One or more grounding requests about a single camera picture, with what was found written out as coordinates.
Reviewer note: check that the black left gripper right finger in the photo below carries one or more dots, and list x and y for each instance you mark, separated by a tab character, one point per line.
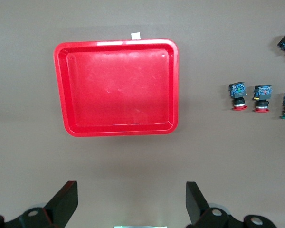
196	204

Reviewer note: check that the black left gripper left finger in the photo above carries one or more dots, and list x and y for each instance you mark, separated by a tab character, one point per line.
61	204

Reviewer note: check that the red button switch green-marked label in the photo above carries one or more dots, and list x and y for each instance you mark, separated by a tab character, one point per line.
237	91

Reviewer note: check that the red button switch red-marked label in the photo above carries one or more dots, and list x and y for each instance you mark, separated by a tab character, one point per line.
262	92

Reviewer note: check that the red plastic tray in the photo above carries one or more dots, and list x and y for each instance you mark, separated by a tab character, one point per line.
118	90

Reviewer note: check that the white tape piece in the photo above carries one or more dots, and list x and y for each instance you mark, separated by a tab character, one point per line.
135	36

